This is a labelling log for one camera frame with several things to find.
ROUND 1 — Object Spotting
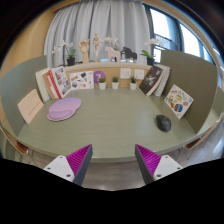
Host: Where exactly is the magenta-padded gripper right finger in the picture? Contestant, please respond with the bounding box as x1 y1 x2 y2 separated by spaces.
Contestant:
134 143 184 185

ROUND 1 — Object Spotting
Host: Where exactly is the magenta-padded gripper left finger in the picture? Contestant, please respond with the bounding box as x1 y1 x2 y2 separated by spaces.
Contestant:
43 143 94 187

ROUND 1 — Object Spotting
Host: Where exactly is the black computer mouse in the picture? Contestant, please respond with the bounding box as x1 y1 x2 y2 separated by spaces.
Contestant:
155 114 172 132

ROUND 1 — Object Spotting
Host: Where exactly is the purple mouse pad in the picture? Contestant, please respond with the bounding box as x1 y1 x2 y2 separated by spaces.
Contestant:
46 96 83 122

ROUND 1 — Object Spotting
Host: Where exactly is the food sticker sheet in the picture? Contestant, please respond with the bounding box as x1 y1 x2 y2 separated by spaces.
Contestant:
163 83 194 120

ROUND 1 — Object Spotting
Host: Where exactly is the beige booklet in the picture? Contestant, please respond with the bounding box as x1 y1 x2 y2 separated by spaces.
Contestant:
17 88 45 125

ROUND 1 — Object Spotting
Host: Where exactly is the brown book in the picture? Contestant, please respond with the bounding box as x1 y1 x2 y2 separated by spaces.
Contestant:
42 71 58 101

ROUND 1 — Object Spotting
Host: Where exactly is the red and white magazine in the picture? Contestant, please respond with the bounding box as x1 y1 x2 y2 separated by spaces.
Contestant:
47 65 72 100

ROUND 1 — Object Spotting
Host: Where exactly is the small plant in white pot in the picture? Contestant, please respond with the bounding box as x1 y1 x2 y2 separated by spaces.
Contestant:
111 76 120 90
98 76 108 91
129 76 138 91

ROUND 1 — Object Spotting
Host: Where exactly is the white book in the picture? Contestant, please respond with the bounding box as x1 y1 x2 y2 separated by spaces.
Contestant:
34 68 51 102

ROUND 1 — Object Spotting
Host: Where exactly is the black book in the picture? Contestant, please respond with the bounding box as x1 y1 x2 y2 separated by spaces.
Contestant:
138 65 164 96

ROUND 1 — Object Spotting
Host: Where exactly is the white sticker sheet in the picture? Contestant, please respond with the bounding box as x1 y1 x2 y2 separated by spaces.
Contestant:
69 70 95 91

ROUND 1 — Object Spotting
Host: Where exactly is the green desk divider panel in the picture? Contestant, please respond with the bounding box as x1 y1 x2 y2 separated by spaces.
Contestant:
160 49 219 134
0 55 48 138

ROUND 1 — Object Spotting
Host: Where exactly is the round purple number sign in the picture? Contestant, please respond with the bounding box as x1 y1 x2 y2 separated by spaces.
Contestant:
93 70 107 85

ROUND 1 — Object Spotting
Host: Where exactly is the white orchid in black pot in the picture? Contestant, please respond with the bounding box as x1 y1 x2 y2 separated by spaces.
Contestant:
50 40 78 67
139 37 164 66
104 35 120 51

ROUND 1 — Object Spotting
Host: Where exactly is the wooden desk shelf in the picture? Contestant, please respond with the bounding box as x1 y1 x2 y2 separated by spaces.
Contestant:
63 60 153 89

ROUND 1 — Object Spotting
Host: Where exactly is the black wooden horse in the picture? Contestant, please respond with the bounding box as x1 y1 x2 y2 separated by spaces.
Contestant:
121 46 138 62

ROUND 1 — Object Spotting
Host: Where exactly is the wooden hand model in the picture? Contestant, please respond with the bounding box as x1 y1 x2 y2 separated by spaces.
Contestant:
78 38 91 65

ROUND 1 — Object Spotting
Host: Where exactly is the pink wooden horse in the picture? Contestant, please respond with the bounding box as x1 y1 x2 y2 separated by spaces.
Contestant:
104 45 122 63

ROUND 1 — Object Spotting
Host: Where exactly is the wooden artist mannequin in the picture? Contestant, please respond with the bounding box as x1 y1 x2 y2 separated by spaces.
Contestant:
91 32 105 63

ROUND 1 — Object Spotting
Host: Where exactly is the window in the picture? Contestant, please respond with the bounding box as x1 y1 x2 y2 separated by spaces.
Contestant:
143 3 224 88

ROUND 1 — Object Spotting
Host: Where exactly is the grey curtain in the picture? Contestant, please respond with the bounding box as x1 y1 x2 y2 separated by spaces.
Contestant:
43 0 152 68

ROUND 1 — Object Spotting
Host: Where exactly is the white wall socket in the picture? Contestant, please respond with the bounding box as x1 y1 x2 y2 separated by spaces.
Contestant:
133 68 146 81
119 67 132 80

